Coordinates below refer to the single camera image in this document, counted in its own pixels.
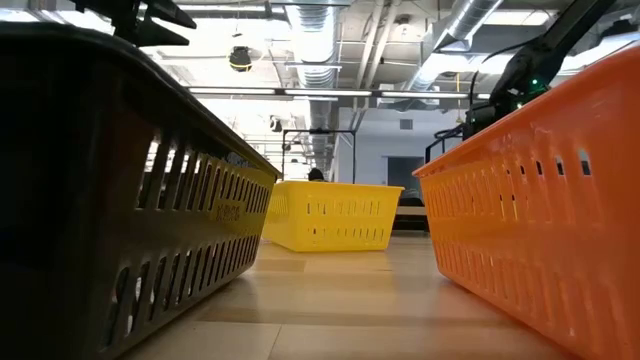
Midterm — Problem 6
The long ceiling light rail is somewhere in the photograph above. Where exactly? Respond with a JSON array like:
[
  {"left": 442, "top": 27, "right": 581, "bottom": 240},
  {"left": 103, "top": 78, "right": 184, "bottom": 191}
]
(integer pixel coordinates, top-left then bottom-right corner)
[{"left": 185, "top": 85, "right": 492, "bottom": 101}]

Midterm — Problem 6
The orange slotted plastic basket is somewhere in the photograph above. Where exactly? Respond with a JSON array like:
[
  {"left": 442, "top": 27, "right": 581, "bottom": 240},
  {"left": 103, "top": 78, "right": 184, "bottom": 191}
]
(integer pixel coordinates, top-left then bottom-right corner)
[{"left": 412, "top": 42, "right": 640, "bottom": 360}]

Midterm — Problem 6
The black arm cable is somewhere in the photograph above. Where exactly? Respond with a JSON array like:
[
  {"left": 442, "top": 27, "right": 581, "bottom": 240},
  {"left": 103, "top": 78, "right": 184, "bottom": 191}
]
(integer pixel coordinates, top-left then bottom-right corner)
[{"left": 481, "top": 37, "right": 544, "bottom": 65}]

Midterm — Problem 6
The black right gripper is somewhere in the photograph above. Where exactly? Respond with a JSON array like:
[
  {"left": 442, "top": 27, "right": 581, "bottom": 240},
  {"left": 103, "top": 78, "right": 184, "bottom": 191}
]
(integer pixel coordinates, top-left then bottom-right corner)
[{"left": 463, "top": 74, "right": 549, "bottom": 141}]

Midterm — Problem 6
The dark grey doorway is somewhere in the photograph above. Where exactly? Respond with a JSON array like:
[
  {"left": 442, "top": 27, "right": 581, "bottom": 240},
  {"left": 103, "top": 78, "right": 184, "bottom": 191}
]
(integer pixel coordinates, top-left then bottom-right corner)
[{"left": 387, "top": 155, "right": 425, "bottom": 190}]

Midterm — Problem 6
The black metal shelf end frame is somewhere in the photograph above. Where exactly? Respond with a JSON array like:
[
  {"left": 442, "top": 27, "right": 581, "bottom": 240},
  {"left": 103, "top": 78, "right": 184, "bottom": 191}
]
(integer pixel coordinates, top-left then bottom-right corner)
[{"left": 424, "top": 124, "right": 466, "bottom": 164}]

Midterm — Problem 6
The black aluminium rig frame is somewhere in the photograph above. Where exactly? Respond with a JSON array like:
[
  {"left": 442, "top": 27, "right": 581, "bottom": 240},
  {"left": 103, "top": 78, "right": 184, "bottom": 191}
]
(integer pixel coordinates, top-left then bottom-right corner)
[{"left": 392, "top": 215, "right": 431, "bottom": 232}]

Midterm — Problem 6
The yellow slotted plastic basket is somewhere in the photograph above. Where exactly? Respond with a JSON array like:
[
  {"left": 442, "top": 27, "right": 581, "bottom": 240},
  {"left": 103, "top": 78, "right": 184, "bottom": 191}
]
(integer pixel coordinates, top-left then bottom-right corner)
[{"left": 261, "top": 179, "right": 405, "bottom": 254}]

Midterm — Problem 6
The silver spiral ventilation duct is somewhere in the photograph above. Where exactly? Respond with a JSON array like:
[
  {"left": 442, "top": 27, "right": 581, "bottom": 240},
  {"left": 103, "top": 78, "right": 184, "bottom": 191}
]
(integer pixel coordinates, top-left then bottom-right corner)
[
  {"left": 404, "top": 0, "right": 505, "bottom": 94},
  {"left": 283, "top": 0, "right": 351, "bottom": 174}
]

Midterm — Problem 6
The black slotted plastic basket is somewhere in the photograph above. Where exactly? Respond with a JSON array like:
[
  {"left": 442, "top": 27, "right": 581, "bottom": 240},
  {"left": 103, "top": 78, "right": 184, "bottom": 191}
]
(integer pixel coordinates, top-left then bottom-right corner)
[{"left": 0, "top": 22, "right": 281, "bottom": 360}]

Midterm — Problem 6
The yellow hanging pendant cord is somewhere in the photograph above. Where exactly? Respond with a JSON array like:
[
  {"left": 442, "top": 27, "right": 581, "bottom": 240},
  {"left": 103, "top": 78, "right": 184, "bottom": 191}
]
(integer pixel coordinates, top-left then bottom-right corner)
[{"left": 453, "top": 72, "right": 464, "bottom": 124}]

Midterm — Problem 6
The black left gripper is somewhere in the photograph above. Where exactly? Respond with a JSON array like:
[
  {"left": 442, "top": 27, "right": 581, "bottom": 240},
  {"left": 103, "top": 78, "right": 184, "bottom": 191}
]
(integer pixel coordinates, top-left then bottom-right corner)
[{"left": 74, "top": 0, "right": 197, "bottom": 48}]

